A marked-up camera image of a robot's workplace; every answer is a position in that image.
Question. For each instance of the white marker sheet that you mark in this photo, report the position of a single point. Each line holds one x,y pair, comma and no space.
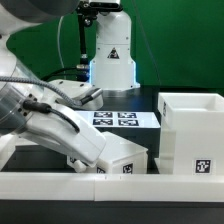
121,119

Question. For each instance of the white drawer with knob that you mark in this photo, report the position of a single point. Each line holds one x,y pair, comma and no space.
120,156

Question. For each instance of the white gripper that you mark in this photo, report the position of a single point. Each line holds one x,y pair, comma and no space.
62,129

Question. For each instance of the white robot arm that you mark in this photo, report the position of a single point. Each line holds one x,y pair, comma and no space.
112,68

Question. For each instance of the white front fence bar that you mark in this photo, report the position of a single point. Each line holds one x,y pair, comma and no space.
115,187

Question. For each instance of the white left fence block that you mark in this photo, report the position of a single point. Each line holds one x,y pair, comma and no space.
7,148

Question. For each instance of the white drawer cabinet box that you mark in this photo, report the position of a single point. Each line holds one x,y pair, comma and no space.
192,134

